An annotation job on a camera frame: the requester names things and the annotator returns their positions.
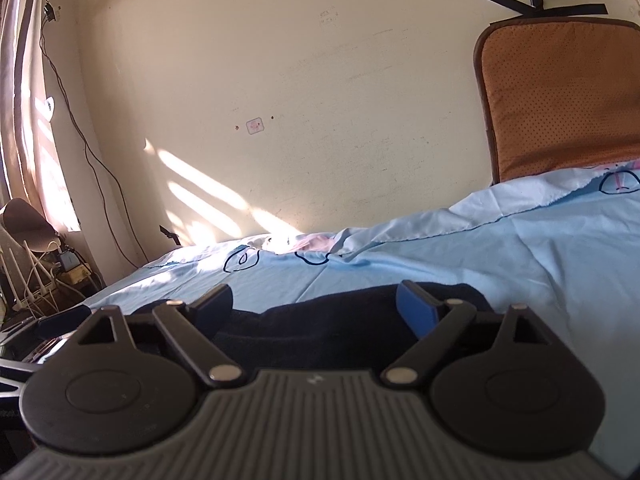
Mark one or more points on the navy reindeer patterned garment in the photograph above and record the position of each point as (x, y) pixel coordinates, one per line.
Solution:
(320, 325)

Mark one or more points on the brown chair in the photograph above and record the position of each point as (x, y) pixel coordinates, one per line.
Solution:
(27, 220)

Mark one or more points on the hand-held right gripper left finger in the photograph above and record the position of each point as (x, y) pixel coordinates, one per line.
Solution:
(215, 302)

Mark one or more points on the black tape strip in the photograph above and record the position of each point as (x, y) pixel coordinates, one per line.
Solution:
(575, 9)
(510, 1)
(170, 235)

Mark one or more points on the black glossy table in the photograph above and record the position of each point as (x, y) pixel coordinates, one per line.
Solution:
(25, 345)

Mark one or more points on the white router with antennas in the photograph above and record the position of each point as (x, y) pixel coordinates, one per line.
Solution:
(35, 275)

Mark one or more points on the light blue cartoon pig blanket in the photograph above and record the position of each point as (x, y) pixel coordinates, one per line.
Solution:
(500, 260)

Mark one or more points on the wall socket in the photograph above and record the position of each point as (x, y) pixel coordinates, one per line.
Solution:
(50, 12)

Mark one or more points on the small pink wall sticker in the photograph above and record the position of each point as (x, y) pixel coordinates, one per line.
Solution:
(255, 126)

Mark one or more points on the yellow box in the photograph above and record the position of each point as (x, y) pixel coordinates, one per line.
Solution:
(77, 275)

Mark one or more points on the beige curtain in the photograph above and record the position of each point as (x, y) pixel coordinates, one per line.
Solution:
(30, 110)

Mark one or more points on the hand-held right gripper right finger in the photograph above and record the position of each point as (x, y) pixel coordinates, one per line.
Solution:
(417, 310)

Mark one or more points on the brown cushion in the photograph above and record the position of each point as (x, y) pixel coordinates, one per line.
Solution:
(560, 100)

